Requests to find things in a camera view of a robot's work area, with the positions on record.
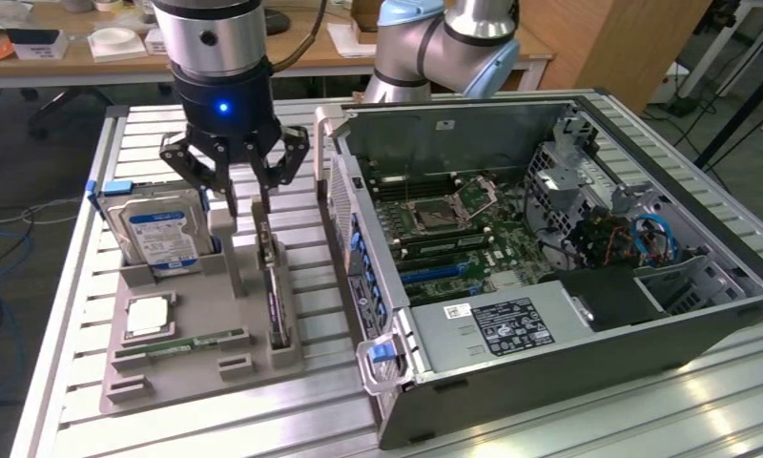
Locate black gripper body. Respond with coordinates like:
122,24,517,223
171,65,281,155

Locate graphics card with small fan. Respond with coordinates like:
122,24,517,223
252,195,293,352

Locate beige case corner fixture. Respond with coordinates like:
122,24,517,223
315,105,349,185

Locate hard disk with blue label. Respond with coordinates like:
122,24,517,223
86,174,212,279

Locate small white box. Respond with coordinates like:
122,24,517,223
143,27,168,56

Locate wooden desk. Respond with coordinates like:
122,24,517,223
0,0,556,104

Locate blue card retention latch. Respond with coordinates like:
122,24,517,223
348,213,393,330

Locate white square tray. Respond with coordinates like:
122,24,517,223
87,27,150,64

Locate white papers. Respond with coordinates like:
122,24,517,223
327,21,379,58

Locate black chair base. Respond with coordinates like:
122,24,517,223
28,88,114,140

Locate beige parts rack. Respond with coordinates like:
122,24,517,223
99,207,308,415

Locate brown cardboard box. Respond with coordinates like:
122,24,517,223
351,0,384,33

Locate RAM stick with white label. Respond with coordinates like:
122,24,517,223
397,226,495,261

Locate silver CPU socket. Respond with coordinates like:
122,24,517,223
449,175,503,223

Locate white box with black lid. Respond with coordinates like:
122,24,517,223
6,28,71,61

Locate silver CPU chip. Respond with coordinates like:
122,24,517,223
126,298,172,336

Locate blue expansion slot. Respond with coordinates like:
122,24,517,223
399,264,473,286

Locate green RAM stick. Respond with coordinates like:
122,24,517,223
118,329,243,358

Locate green motherboard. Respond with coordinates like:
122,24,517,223
355,155,572,306

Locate perforated metal drive cage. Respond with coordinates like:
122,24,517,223
523,114,619,238

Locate grey power supply unit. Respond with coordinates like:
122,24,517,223
411,280,597,376

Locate wooden cabinet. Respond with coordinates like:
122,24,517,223
520,0,715,115

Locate white floor appliance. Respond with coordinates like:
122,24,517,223
647,60,693,105

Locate black open PC case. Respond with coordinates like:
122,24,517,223
315,88,763,452

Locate silver disk bay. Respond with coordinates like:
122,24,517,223
633,255,749,316

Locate black slanted pole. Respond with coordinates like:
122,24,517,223
693,4,763,169

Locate dark arm cable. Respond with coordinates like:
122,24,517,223
268,0,329,73

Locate blue floor cable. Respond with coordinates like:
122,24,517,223
0,209,31,411

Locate black wire bundle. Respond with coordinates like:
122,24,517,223
569,214,637,268

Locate blue wire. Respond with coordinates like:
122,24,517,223
633,213,680,266

